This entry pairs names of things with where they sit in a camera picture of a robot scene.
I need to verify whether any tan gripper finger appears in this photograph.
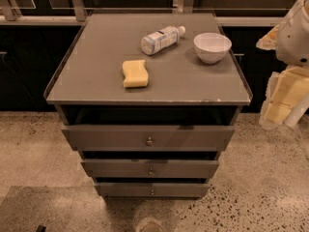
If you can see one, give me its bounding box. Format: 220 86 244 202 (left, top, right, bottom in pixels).
256 25 279 50

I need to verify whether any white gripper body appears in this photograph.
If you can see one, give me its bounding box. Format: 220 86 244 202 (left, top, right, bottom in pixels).
259 65 309 130

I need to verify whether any grey drawer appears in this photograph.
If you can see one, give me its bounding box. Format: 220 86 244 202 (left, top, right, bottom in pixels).
96 183 210 198
81 159 218 178
62 125 235 152

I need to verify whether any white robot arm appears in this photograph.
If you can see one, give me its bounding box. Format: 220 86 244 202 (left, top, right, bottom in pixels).
256 0 309 130

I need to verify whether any grey drawer cabinet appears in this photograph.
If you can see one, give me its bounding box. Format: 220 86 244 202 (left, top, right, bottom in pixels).
44 14 252 186

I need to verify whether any grey bottom drawer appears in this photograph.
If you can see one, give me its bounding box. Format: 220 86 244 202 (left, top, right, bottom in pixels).
96 183 210 198

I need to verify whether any grey top drawer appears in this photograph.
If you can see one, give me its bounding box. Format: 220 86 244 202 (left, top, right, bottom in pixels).
62 125 235 152

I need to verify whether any white pillar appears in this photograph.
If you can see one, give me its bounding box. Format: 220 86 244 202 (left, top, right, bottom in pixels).
284 94 309 127

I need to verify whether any white bowl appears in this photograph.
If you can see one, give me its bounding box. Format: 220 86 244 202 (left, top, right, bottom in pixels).
193 33 232 64

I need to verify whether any clear plastic water bottle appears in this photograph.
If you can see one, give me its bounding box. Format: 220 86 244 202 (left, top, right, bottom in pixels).
140 26 186 55

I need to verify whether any yellow sponge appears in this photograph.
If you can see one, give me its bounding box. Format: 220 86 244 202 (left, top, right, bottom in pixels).
122 60 149 88

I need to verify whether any metal railing frame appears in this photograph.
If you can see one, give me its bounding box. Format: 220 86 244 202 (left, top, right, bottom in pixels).
0 0 296 26

